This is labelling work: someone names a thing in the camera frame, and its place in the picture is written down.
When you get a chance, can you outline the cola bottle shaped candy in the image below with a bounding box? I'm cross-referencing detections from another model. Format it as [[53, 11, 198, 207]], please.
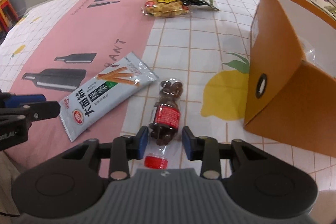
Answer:
[[144, 78, 183, 169]]

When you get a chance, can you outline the orange red stool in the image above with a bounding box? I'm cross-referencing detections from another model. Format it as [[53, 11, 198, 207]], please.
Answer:
[[0, 0, 19, 34]]

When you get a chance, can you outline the person right hand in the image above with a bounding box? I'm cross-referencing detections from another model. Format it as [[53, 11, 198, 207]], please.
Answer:
[[310, 190, 336, 224]]

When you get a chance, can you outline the pink patterned tablecloth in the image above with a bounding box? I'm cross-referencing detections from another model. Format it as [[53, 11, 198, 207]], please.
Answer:
[[1, 0, 335, 190]]

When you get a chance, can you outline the orange cardboard box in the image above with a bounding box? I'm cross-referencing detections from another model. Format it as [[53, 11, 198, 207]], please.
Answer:
[[244, 0, 335, 157]]

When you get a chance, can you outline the yellow label cracker bag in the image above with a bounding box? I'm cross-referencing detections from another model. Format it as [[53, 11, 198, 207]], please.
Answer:
[[142, 0, 190, 18]]

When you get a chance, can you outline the white gluten stick packet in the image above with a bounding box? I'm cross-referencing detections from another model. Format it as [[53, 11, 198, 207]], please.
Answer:
[[59, 52, 158, 142]]

